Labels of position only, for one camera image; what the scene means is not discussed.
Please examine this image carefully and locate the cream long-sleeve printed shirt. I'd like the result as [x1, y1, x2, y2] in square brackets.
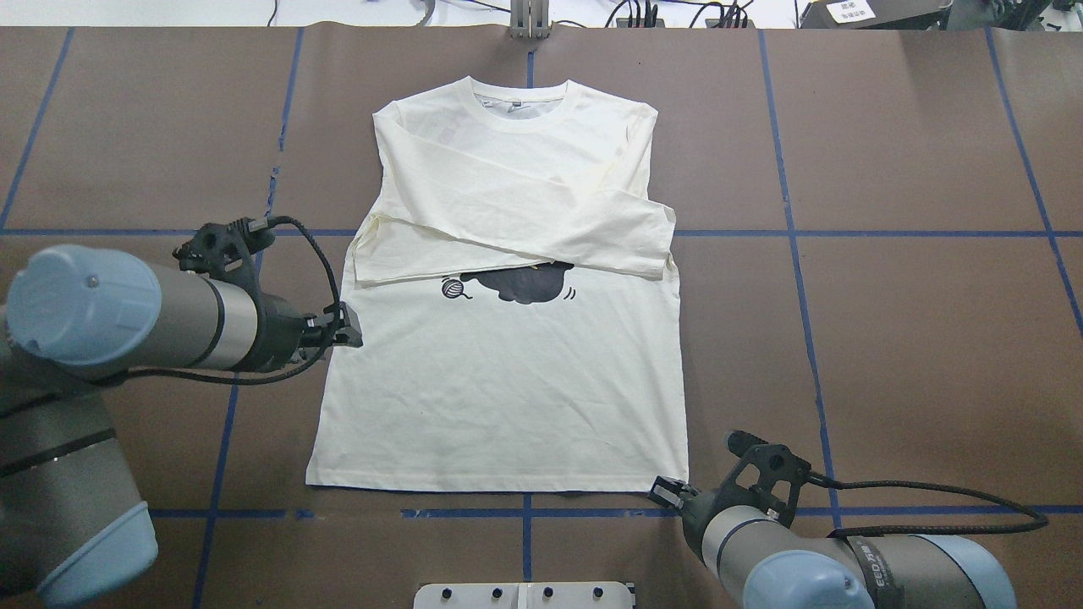
[305, 77, 690, 493]

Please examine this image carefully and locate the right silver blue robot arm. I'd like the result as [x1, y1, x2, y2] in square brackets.
[647, 475, 1018, 608]

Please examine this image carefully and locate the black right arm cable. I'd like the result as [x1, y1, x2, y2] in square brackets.
[808, 478, 1051, 539]

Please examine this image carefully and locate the aluminium frame post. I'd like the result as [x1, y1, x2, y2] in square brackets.
[509, 0, 552, 40]

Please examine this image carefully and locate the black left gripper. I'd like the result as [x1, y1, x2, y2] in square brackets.
[252, 294, 364, 373]

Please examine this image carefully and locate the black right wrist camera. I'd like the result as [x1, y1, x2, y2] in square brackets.
[720, 431, 812, 528]

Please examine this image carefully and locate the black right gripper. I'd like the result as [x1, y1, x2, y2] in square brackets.
[647, 475, 736, 550]

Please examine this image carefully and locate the white camera mast with base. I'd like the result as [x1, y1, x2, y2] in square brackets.
[413, 581, 637, 608]

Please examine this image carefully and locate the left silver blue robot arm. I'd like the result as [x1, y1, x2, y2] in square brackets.
[3, 245, 362, 608]

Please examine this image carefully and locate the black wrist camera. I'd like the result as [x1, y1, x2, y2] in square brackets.
[720, 431, 812, 528]
[173, 218, 276, 296]

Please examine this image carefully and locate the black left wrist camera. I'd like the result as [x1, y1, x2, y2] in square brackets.
[173, 218, 276, 296]

